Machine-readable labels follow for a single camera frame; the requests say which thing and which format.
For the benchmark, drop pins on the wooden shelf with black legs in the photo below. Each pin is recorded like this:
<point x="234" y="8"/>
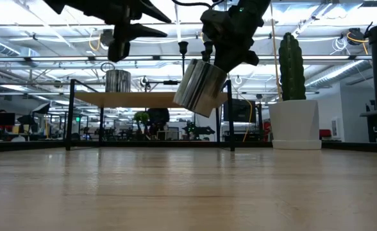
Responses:
<point x="127" y="99"/>

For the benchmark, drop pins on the glass candle jar with label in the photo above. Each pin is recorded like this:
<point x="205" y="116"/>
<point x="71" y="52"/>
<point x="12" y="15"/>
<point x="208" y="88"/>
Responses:
<point x="198" y="90"/>
<point x="118" y="81"/>

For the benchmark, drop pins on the black background robot arm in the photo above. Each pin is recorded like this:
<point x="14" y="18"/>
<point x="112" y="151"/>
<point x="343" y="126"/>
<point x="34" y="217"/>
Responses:
<point x="198" y="131"/>

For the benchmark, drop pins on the black display screen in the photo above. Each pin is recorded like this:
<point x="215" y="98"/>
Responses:
<point x="239" y="110"/>

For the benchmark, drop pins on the green cactus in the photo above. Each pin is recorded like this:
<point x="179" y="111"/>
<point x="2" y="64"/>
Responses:
<point x="291" y="70"/>

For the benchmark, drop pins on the white plant pot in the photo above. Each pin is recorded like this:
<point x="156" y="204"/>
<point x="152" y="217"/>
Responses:
<point x="294" y="125"/>

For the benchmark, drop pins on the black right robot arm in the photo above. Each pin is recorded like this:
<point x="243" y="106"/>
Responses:
<point x="256" y="6"/>

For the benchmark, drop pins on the black background monitor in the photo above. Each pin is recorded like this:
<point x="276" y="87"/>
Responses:
<point x="3" y="119"/>

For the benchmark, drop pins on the green background plant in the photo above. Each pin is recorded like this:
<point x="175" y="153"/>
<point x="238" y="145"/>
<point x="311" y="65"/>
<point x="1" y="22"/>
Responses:
<point x="141" y="117"/>

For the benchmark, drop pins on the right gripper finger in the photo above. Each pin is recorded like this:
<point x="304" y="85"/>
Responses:
<point x="227" y="59"/>

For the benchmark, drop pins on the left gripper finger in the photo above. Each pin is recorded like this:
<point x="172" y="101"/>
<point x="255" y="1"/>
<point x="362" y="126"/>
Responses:
<point x="153" y="11"/>
<point x="143" y="31"/>

